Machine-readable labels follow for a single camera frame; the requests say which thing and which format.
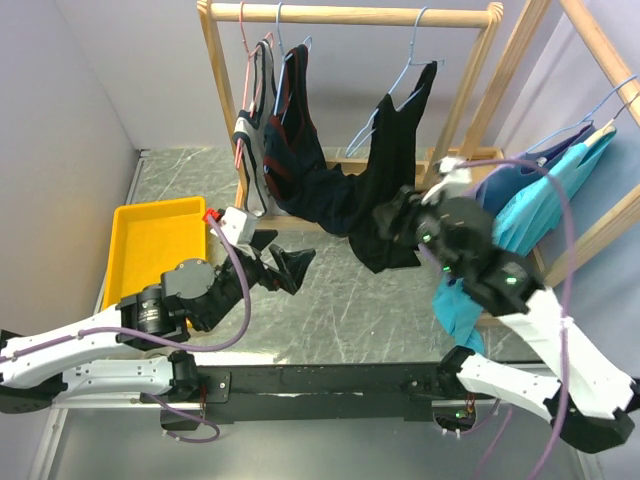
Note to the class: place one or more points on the purple shirt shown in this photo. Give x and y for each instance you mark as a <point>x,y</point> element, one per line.
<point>500,186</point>

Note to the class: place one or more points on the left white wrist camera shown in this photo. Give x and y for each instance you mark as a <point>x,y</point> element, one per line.
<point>237,225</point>

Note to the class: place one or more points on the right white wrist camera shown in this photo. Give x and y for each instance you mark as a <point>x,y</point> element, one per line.
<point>455,180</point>

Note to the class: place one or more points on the blue hanger with navy top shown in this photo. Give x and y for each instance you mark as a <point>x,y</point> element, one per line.
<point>282,75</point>

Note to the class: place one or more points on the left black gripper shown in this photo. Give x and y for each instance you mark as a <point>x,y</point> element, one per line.
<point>293,264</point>

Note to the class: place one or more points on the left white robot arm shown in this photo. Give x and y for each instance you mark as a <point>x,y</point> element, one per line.
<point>141,344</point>

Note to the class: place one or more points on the blue wire hanger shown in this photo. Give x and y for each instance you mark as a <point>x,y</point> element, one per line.
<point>367,130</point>

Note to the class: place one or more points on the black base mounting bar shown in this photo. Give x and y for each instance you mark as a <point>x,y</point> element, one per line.
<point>233,394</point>

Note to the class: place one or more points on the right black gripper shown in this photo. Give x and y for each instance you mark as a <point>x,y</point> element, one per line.
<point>405,204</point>

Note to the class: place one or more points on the navy red-trimmed tank top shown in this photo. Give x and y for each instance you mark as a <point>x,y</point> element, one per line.
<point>294,164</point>

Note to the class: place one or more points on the blue hanger on right rack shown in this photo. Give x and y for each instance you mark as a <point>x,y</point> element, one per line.
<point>588,117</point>

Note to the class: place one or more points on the wooden hanger on right rack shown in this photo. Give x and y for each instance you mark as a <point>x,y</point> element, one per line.
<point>599,134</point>

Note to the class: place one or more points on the white grey tank top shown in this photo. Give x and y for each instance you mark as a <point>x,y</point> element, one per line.
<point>250,130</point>

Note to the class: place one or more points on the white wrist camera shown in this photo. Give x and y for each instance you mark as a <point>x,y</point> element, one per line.
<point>237,225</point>
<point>455,180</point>

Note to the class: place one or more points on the black tank top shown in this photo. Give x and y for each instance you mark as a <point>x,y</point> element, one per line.
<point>391,165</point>

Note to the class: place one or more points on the yellow plastic tray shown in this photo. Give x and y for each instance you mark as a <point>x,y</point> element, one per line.
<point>148,239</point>

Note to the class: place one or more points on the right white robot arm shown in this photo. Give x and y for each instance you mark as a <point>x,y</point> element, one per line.
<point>586,396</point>

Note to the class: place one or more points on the pink wire hanger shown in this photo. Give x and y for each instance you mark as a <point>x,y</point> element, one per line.
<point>238,158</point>

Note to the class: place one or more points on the turquoise shirt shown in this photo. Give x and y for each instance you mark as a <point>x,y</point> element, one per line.
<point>519,226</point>

